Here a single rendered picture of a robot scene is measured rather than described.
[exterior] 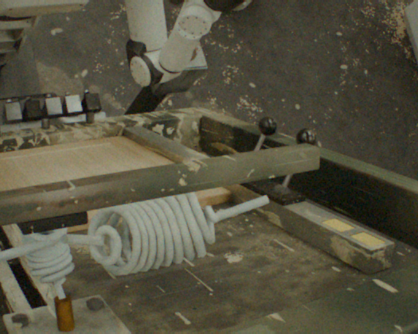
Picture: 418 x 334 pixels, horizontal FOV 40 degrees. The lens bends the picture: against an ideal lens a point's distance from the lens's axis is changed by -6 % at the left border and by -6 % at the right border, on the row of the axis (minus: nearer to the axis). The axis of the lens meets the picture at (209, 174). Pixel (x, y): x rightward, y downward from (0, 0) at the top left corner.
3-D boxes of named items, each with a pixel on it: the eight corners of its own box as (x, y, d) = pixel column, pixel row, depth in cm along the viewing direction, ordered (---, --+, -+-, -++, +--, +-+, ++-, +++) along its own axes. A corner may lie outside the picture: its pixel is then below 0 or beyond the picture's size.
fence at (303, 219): (140, 139, 166) (139, 125, 165) (392, 266, 87) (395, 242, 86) (123, 141, 164) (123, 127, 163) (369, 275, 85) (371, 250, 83)
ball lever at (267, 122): (244, 180, 119) (273, 119, 118) (255, 186, 115) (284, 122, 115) (229, 174, 117) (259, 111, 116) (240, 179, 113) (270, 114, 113)
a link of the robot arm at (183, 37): (217, 12, 121) (196, 49, 132) (225, -15, 125) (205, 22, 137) (188, 0, 119) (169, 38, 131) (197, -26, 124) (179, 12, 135)
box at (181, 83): (176, 60, 196) (197, 33, 180) (185, 93, 193) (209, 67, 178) (142, 64, 190) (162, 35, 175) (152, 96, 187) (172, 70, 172)
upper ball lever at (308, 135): (279, 198, 109) (310, 131, 108) (292, 203, 105) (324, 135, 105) (265, 191, 107) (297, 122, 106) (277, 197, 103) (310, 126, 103)
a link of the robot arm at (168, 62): (177, 54, 130) (153, 99, 146) (211, 38, 135) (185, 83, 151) (149, 20, 131) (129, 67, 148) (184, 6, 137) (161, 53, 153)
